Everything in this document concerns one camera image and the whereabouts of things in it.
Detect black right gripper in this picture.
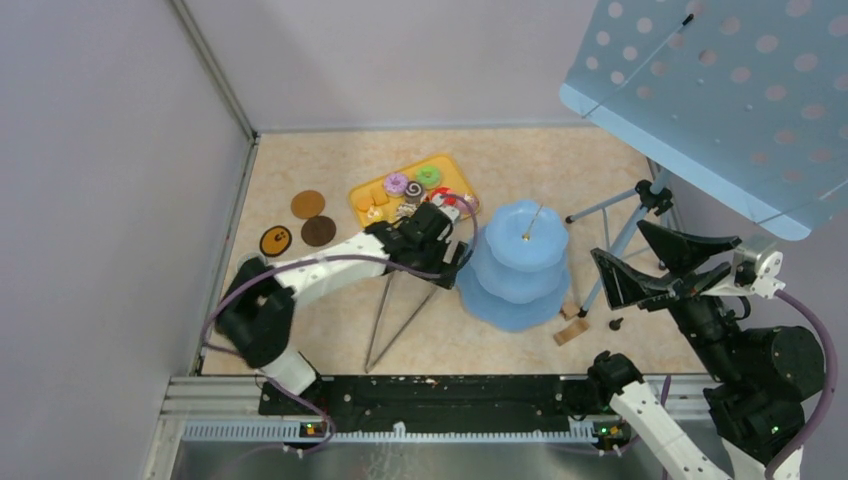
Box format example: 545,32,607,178
590,216,741,378

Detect red frosted donut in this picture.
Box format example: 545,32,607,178
428,187,456,206

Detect purple frosted donut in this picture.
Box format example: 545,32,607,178
382,172,409,197

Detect green frosted donut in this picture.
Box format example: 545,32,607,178
415,165,443,190

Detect metal food tongs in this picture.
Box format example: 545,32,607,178
363,272,439,374

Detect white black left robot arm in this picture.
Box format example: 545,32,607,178
204,202,477,414

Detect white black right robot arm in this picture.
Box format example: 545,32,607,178
592,220,838,479

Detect sprinkled chocolate donut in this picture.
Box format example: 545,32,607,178
395,203,418,219

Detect small yellow cream cake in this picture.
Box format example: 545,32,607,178
366,205,385,224

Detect chocolate swirl roll cake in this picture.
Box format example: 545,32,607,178
404,180,427,205

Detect square orange biscuit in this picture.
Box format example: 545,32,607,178
370,187,389,206

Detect yellow serving tray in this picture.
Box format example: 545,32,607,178
348,154,481,227

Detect round orange biscuit left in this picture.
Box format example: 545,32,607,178
354,195,374,213

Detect blue metal tripod stand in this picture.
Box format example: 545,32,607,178
564,168,675,319

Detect small wooden block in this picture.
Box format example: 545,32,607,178
560,302,581,321

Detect dark brown round coaster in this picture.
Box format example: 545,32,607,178
301,215,337,247

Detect blue three-tier cake stand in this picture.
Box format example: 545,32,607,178
456,199,571,332

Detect light brown round coaster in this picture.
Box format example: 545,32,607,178
290,190,326,220

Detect black yellow round coaster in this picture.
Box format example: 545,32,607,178
259,225,292,258

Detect blue perforated board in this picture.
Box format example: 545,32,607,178
559,1,847,241

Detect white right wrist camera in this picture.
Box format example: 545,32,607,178
703,235,786,299

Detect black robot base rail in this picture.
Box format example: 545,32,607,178
258,374,611,434

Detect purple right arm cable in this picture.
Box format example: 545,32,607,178
765,289,839,480

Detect white cable duct strip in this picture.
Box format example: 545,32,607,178
182,420,597,444

